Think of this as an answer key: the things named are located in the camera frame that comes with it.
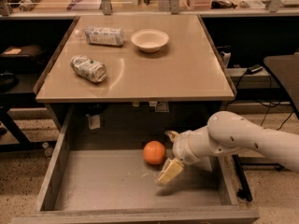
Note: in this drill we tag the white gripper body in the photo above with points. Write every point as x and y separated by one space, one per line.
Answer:
181 147

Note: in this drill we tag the white paper bowl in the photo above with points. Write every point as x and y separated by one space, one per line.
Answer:
149 40

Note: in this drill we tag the beige counter cabinet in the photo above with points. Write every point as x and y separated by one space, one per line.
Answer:
188 68

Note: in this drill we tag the black floor bar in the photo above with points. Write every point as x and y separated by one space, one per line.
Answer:
244 192

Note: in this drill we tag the crushed silver can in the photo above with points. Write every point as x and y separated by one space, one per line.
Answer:
88 68

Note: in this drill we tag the open grey drawer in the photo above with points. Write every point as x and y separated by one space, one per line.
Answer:
100 177

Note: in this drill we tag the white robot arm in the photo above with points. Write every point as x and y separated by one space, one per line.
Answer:
225 133

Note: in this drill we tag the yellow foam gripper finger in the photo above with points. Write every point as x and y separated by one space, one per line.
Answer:
171 169
172 135

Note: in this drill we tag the clear plastic water bottle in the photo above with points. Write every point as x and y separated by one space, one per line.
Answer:
102 35

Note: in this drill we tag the orange fruit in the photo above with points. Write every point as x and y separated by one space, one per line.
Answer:
154 152

